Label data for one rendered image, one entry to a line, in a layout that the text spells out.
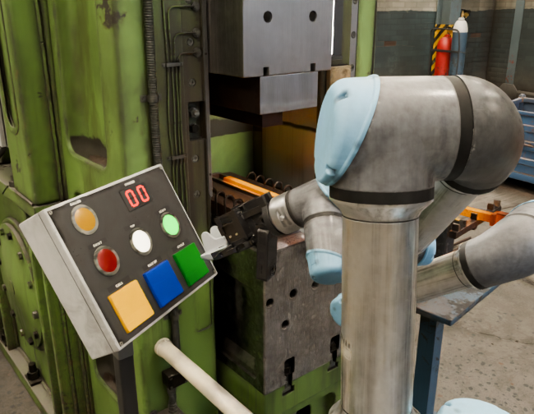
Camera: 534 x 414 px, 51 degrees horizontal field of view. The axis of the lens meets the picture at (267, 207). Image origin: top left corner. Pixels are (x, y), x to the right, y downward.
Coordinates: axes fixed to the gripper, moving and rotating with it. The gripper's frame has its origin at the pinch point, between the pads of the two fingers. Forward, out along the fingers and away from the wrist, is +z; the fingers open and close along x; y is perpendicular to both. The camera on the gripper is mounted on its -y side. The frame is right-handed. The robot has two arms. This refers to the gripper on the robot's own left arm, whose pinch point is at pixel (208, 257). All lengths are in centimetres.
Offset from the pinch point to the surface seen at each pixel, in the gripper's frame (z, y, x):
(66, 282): 9.0, 9.6, 26.9
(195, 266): 4.4, -0.7, -0.2
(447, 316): -19, -52, -60
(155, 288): 4.5, 0.2, 13.0
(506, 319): 1, -118, -194
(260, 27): -18, 42, -36
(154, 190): 5.1, 17.7, -1.0
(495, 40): 29, 11, -1001
